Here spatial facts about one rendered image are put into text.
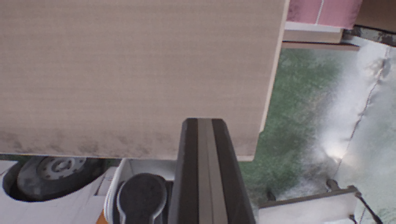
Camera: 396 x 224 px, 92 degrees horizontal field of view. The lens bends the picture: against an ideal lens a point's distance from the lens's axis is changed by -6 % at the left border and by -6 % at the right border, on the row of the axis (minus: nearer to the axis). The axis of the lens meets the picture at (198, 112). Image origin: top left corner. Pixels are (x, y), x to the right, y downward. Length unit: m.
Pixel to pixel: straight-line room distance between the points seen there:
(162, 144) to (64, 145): 0.11
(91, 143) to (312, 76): 1.44
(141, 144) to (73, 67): 0.10
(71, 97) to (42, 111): 0.04
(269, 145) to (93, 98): 1.60
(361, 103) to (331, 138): 0.34
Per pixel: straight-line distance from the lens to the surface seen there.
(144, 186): 0.47
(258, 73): 0.19
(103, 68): 0.20
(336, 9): 0.95
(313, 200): 2.05
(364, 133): 2.06
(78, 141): 0.25
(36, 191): 1.54
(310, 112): 1.68
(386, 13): 1.18
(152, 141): 0.22
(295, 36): 1.32
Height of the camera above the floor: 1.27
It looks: 60 degrees down
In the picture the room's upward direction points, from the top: 180 degrees clockwise
